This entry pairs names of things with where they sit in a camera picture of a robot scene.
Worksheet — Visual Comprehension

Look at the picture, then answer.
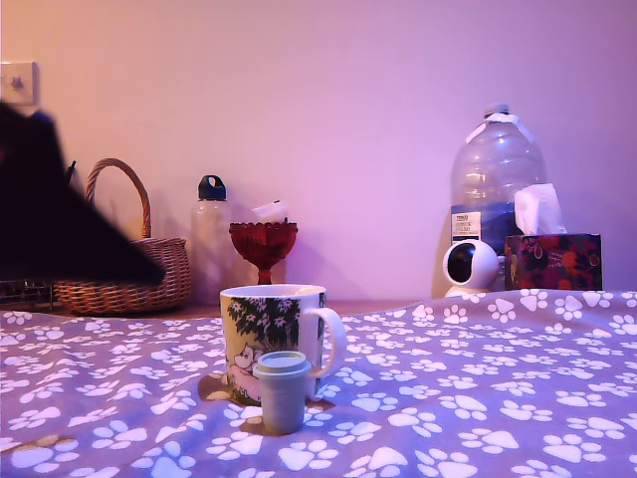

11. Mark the pale coffee capsule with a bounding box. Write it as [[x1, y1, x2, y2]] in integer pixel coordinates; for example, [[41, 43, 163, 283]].
[[251, 350, 314, 433]]

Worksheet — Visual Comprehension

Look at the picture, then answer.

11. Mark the clear bottle blue cap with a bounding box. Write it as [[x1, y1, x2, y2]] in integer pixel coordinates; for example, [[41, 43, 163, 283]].
[[190, 173, 235, 306]]

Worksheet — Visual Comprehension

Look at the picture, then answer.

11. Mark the red glass goblet bowl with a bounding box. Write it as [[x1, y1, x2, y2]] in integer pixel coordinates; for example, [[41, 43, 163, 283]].
[[227, 221, 300, 286]]

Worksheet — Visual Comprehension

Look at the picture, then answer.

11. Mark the white packet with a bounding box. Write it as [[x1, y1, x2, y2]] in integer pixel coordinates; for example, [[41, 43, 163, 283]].
[[251, 198, 290, 223]]

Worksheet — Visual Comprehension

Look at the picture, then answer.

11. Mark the illustrated white mug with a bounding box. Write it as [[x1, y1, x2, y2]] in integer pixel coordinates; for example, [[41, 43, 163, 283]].
[[218, 283, 348, 407]]

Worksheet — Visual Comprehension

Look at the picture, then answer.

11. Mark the paw print cloth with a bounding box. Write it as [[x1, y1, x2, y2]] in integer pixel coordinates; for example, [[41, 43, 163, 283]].
[[0, 288, 637, 478]]

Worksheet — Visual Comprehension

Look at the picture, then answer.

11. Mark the large clear water bottle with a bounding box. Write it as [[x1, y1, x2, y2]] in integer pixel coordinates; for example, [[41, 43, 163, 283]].
[[449, 103, 547, 260]]

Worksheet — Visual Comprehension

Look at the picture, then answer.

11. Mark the white tissue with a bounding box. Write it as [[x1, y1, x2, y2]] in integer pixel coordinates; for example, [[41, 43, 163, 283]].
[[513, 182, 568, 236]]

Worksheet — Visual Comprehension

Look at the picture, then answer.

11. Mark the floral tissue box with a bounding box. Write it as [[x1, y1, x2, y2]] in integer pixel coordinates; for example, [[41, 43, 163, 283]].
[[503, 232, 603, 293]]

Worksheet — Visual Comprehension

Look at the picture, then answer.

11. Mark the wire utensil holder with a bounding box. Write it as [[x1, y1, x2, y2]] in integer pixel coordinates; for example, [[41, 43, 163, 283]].
[[0, 278, 55, 310]]

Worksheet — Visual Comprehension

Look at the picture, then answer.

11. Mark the wicker basket with handle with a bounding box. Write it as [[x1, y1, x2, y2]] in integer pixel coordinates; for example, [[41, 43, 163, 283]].
[[52, 157, 193, 316]]

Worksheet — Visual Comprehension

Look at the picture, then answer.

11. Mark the white wall switch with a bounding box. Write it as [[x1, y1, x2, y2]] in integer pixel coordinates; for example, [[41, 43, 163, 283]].
[[0, 60, 41, 107]]

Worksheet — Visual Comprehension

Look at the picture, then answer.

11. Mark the small white round camera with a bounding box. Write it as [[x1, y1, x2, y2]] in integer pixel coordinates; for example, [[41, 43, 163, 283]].
[[441, 239, 502, 299]]

